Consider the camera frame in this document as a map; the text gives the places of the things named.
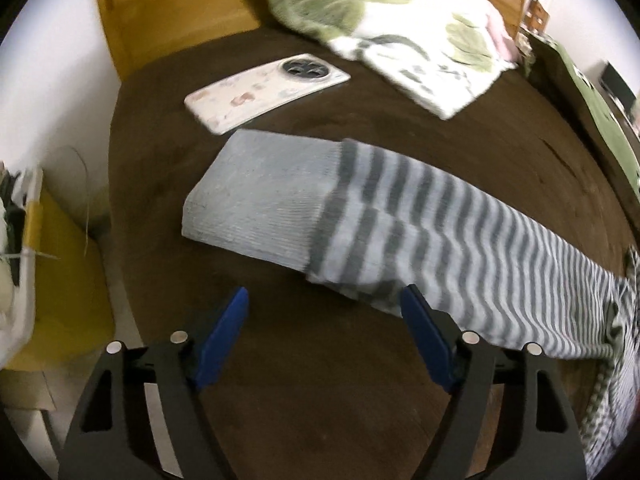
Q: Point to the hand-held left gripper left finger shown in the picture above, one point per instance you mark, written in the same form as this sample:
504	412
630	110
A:
222	335

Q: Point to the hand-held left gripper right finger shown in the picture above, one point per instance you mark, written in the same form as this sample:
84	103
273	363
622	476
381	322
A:
425	332

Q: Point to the grey striped pants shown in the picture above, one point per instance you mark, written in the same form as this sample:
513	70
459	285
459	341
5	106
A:
400	220

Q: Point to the brown bed blanket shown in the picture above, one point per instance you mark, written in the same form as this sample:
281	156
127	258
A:
310	390

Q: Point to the yellow box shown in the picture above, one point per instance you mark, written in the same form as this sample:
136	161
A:
65	285

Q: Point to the white smartphone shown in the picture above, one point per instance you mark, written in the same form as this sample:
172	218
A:
260	92

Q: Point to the green cow-print pillow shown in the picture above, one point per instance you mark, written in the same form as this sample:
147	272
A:
595	105

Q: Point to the pink cloth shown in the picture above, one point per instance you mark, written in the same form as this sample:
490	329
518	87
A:
500	35

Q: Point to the white green leaf-print blanket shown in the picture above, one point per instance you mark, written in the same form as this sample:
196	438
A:
400	20

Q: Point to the black device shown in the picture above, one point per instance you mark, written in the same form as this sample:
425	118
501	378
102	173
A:
617	82

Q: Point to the wooden headboard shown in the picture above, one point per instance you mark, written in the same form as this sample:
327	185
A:
165	5

